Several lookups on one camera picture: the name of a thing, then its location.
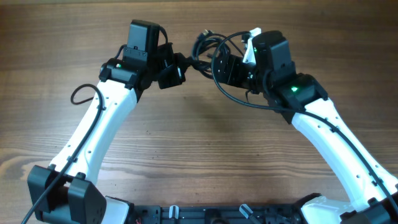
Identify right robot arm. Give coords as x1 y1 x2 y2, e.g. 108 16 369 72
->
211 29 397 223

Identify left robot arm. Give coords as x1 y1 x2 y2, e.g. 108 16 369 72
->
27 20 185 223

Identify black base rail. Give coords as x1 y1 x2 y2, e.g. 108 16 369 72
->
126 204 306 224

